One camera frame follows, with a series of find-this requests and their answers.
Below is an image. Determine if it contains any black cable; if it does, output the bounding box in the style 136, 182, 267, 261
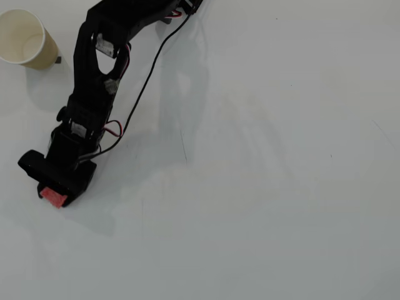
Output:
74, 11, 193, 166

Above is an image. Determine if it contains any beige paper cup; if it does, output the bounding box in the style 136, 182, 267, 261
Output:
0, 9, 59, 70

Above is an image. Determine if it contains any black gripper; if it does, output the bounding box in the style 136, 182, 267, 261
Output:
17, 124, 101, 209

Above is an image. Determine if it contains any red foam cube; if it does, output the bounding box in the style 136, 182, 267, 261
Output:
40, 186, 67, 209

